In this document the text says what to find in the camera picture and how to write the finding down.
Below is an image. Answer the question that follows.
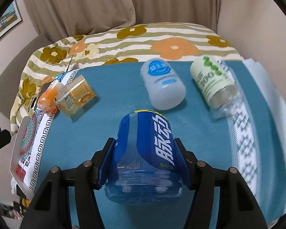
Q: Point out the blue plastic cup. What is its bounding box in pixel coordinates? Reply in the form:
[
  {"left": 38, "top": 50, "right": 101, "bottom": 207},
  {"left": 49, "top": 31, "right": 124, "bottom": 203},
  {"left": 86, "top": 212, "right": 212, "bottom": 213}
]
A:
[{"left": 105, "top": 110, "right": 183, "bottom": 206}]

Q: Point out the white blue label cup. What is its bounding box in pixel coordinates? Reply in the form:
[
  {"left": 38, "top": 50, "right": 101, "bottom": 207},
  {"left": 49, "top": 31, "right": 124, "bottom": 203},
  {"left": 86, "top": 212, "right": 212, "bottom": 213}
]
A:
[{"left": 140, "top": 58, "right": 186, "bottom": 111}]

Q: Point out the green white label cup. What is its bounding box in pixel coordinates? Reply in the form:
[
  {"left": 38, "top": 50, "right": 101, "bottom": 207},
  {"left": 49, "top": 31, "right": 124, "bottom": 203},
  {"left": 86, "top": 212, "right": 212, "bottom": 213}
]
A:
[{"left": 190, "top": 55, "right": 243, "bottom": 120}]

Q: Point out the black laptop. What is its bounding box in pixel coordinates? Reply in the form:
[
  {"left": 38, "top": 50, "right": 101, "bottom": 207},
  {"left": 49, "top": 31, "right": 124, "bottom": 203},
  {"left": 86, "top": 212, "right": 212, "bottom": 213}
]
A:
[{"left": 29, "top": 55, "right": 74, "bottom": 110}]

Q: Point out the teal patterned table cloth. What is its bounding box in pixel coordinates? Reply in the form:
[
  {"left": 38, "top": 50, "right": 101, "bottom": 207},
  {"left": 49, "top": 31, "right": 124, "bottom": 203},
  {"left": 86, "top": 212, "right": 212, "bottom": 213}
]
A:
[{"left": 11, "top": 60, "right": 286, "bottom": 222}]

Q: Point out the floral striped bed quilt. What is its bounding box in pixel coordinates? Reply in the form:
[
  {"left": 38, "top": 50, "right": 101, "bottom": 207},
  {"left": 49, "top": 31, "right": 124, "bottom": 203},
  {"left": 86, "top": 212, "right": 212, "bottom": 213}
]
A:
[{"left": 10, "top": 22, "right": 243, "bottom": 134}]

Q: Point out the beige curtain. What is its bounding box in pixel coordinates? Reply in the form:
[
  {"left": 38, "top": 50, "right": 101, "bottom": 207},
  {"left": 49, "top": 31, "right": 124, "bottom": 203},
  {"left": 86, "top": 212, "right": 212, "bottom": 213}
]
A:
[{"left": 24, "top": 0, "right": 220, "bottom": 42}]

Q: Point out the framed wall picture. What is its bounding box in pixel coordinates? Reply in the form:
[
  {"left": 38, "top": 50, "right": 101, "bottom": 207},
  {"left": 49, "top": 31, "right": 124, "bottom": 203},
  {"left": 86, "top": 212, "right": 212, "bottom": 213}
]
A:
[{"left": 0, "top": 0, "right": 22, "bottom": 39}]

